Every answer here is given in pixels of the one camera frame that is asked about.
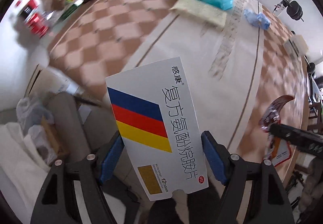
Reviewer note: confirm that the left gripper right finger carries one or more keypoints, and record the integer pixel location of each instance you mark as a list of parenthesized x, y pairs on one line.
[(268, 201)]

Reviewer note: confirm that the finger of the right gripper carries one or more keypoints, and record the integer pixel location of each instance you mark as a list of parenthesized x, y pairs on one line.
[(305, 141)]

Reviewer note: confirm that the blue white plastic wrapper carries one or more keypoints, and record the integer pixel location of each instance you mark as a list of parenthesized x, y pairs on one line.
[(257, 20)]

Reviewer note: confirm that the red white snack wrapper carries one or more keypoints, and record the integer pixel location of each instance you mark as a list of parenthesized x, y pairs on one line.
[(278, 149)]

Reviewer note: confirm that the pale yellow paper packet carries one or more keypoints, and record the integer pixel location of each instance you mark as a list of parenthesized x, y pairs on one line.
[(202, 11)]

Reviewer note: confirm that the brown checkered tablecloth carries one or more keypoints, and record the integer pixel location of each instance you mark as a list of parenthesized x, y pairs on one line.
[(234, 73)]

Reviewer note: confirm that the white striped medicine box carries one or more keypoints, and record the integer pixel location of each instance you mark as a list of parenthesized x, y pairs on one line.
[(154, 112)]

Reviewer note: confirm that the red soda can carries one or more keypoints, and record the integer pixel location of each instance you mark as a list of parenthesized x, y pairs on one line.
[(37, 24)]

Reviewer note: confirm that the white milk carton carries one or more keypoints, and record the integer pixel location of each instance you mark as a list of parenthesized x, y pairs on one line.
[(296, 46)]

